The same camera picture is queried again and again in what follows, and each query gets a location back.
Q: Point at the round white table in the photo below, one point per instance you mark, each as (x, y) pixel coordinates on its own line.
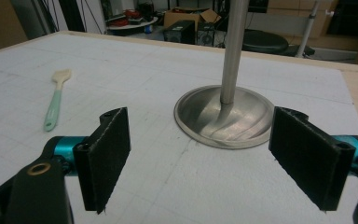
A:
(132, 24)

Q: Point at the open cardboard box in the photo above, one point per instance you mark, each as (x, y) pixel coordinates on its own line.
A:
(190, 17)

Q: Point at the black round stool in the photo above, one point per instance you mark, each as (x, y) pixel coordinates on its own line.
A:
(264, 41)

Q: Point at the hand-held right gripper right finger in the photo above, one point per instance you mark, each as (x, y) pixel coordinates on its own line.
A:
(307, 158)

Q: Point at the metal stand with round base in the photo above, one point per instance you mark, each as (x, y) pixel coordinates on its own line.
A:
(230, 102)

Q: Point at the white grid mat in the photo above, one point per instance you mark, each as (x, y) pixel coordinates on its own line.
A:
(155, 130)

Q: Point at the white metal pole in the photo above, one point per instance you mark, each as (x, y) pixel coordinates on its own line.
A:
(307, 29)

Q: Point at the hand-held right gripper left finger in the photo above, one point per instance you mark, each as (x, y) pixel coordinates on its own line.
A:
(105, 161)

